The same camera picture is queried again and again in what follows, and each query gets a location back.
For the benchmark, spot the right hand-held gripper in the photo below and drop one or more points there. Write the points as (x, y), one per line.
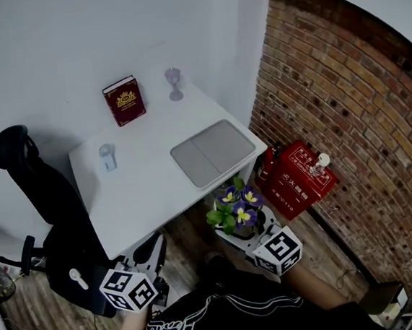
(277, 251)

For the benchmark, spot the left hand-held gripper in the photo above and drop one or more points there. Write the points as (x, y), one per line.
(129, 289)

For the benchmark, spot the purple potted flower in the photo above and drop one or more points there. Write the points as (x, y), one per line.
(240, 211)

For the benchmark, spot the grey tray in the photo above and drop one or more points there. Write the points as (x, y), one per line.
(213, 153)

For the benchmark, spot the person's right forearm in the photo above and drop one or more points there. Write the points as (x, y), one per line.
(315, 286)

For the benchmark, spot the red fire extinguisher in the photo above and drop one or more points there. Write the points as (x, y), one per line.
(268, 163)

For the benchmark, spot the red fire extinguisher box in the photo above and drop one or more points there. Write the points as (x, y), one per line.
(298, 182)

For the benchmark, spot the white handheld fan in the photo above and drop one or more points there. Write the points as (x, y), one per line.
(77, 278)

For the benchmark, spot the clear plastic bottle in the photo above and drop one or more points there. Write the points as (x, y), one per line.
(319, 165)

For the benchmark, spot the person's black shirt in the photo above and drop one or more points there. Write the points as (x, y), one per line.
(242, 316)

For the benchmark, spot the black office chair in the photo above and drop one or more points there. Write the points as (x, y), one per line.
(58, 211)

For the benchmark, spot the small clear blue bottle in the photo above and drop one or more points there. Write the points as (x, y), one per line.
(107, 157)

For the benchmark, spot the purple glass goblet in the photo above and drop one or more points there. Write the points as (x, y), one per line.
(174, 84)

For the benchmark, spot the red hardcover book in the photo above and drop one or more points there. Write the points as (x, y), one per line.
(124, 101)

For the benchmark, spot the dark cardboard box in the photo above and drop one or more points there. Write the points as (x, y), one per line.
(380, 298)

